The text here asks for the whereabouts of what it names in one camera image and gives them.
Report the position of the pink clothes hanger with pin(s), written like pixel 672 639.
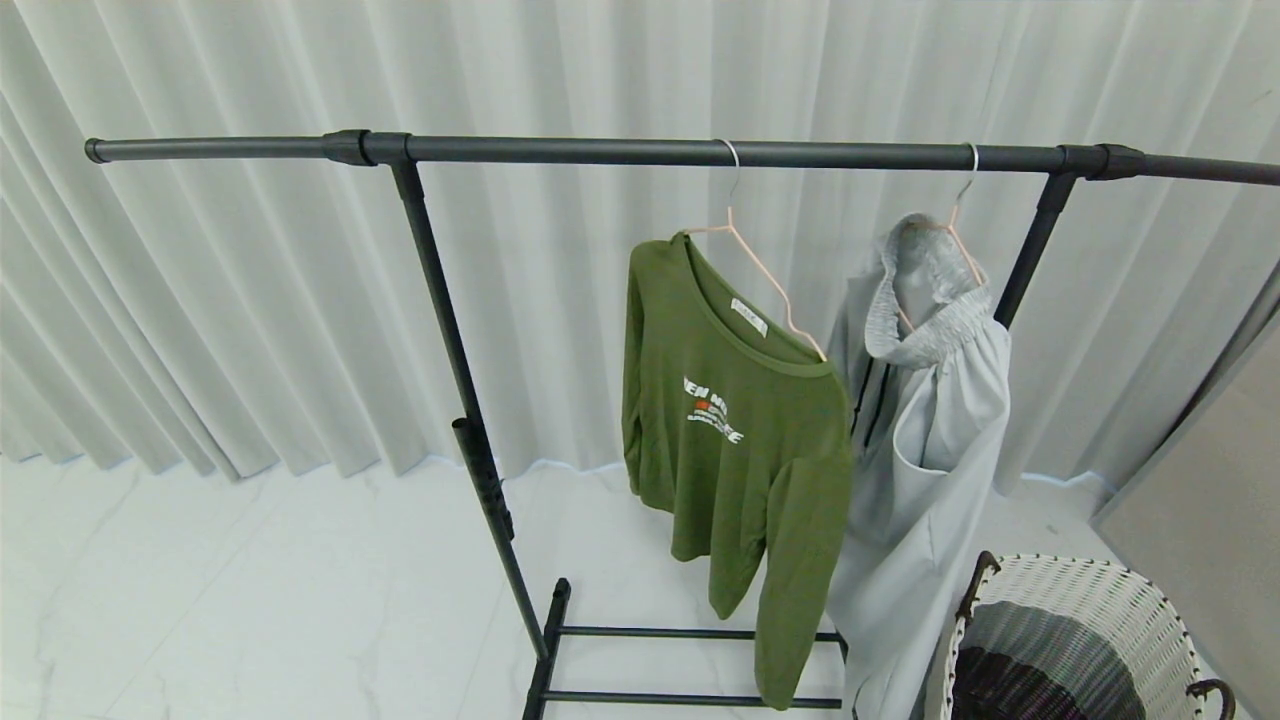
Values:
pixel 762 270
pixel 962 235

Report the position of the green t-shirt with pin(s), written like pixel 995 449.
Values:
pixel 740 450

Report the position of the white laundry basket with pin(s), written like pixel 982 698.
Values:
pixel 1080 590

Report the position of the black clothes rack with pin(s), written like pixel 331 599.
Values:
pixel 600 152

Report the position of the white curtain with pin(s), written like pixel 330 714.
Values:
pixel 250 320

